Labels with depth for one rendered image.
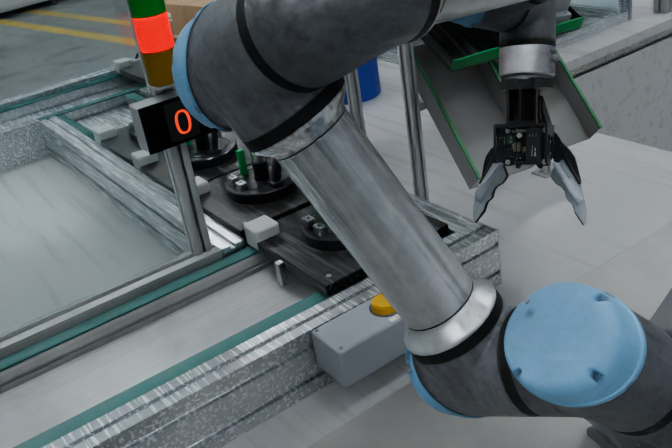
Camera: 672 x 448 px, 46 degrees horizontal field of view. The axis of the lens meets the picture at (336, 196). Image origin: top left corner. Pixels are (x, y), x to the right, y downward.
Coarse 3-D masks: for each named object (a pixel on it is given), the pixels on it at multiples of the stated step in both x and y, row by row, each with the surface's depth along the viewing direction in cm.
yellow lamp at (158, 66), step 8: (144, 56) 113; (152, 56) 112; (160, 56) 112; (168, 56) 113; (144, 64) 114; (152, 64) 113; (160, 64) 113; (168, 64) 113; (152, 72) 113; (160, 72) 113; (168, 72) 113; (152, 80) 114; (160, 80) 114; (168, 80) 114
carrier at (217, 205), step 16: (240, 160) 148; (256, 160) 145; (224, 176) 156; (240, 176) 149; (256, 176) 146; (288, 176) 146; (208, 192) 150; (224, 192) 149; (240, 192) 143; (256, 192) 142; (272, 192) 141; (288, 192) 143; (208, 208) 143; (224, 208) 142; (240, 208) 141; (256, 208) 140; (272, 208) 139; (288, 208) 138; (224, 224) 138; (240, 224) 136
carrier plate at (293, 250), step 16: (304, 208) 138; (288, 224) 133; (432, 224) 125; (272, 240) 129; (288, 240) 128; (272, 256) 126; (288, 256) 123; (304, 256) 122; (320, 256) 122; (336, 256) 121; (352, 256) 120; (304, 272) 118; (320, 272) 117; (336, 272) 117; (352, 272) 116; (320, 288) 115; (336, 288) 115
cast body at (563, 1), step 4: (556, 0) 130; (560, 0) 130; (564, 0) 131; (568, 0) 131; (556, 4) 131; (560, 4) 131; (564, 4) 131; (568, 4) 132; (556, 8) 131; (560, 8) 132; (564, 8) 132; (568, 8) 132; (556, 12) 132; (560, 12) 132; (564, 12) 132; (568, 12) 132; (556, 16) 131; (560, 16) 131; (564, 16) 132; (568, 16) 132; (556, 20) 132; (560, 20) 132; (564, 20) 132; (568, 20) 133
